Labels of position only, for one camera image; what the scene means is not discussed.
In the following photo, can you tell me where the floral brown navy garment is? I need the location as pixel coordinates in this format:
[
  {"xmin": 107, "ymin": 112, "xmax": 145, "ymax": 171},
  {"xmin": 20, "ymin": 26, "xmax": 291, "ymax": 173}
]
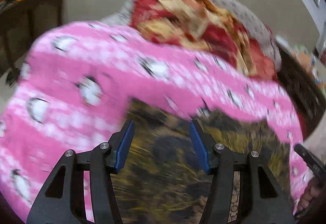
[{"xmin": 112, "ymin": 99, "xmax": 290, "ymax": 223}]

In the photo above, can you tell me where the right hand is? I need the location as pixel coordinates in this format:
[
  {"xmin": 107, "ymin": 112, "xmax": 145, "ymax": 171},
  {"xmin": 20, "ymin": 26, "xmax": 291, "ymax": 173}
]
[{"xmin": 297, "ymin": 177, "xmax": 323, "ymax": 211}]

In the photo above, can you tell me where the dark wooden headboard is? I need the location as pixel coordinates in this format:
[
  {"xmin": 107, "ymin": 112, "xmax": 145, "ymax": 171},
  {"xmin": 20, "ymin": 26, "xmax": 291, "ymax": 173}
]
[{"xmin": 277, "ymin": 46, "xmax": 325, "ymax": 139}]

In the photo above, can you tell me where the pink penguin blanket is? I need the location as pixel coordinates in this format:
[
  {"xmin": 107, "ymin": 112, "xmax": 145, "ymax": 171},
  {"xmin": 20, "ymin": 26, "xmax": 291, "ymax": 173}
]
[{"xmin": 1, "ymin": 22, "xmax": 312, "ymax": 221}]

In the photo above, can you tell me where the dark wooden side table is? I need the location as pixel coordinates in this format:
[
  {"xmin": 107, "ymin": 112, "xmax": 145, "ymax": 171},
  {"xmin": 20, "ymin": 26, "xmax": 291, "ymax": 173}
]
[{"xmin": 1, "ymin": 0, "xmax": 64, "ymax": 75}]

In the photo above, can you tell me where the red gold quilt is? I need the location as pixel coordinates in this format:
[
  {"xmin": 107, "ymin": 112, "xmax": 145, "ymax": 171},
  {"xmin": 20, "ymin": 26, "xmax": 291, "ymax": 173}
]
[{"xmin": 130, "ymin": 0, "xmax": 276, "ymax": 80}]

